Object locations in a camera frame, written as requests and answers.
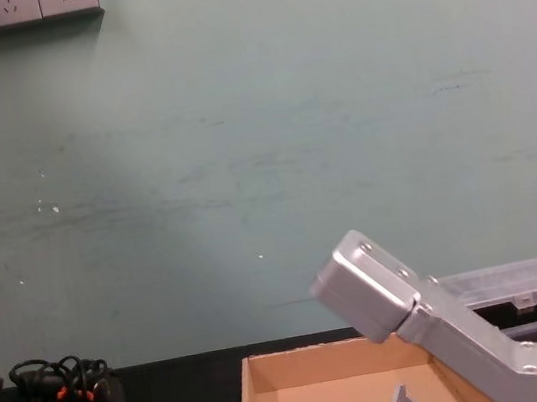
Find shallow brown cardboard tray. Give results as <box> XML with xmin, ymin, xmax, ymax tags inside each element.
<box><xmin>228</xmin><ymin>319</ymin><xmax>503</xmax><ymax>402</ymax></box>

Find clear plastic case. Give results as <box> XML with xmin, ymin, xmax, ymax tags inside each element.
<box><xmin>437</xmin><ymin>257</ymin><xmax>537</xmax><ymax>349</ymax></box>

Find black corded tool orange parts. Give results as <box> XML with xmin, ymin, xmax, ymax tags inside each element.
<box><xmin>8</xmin><ymin>346</ymin><xmax>129</xmax><ymax>402</ymax></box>

